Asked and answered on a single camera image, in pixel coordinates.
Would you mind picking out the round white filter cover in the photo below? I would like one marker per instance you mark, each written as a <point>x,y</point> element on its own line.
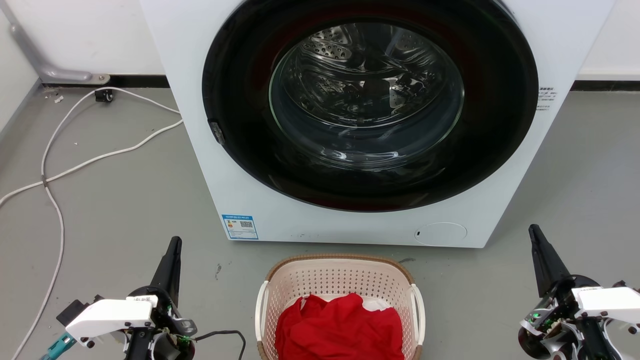
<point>442,233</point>

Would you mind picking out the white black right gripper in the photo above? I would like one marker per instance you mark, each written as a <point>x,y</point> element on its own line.
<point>605,302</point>

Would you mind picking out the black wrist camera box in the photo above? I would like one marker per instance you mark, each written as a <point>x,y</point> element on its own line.
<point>75,308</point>

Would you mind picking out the blue energy label sticker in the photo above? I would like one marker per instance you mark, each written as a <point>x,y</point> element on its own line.
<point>240,227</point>

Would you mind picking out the black round washer door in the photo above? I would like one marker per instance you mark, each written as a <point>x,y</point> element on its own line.
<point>240,100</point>

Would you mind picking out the white front-load washing machine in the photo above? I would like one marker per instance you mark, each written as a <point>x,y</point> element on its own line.
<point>200,175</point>

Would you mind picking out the steel washer drum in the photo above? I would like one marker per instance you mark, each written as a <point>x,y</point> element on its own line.
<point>350,90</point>

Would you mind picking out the beige plastic laundry basket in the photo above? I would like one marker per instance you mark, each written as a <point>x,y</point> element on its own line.
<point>330,275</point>

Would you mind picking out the small printed text label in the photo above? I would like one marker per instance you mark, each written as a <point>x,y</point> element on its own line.
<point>545,98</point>

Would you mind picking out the red garment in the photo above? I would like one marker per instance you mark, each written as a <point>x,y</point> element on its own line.
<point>340,330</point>

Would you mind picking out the grey wall pipe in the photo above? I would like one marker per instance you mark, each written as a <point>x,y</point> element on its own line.
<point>47,70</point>

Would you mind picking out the white garment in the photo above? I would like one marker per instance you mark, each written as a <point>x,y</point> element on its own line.
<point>375,303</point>

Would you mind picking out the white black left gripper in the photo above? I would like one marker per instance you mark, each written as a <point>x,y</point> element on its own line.
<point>112,315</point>

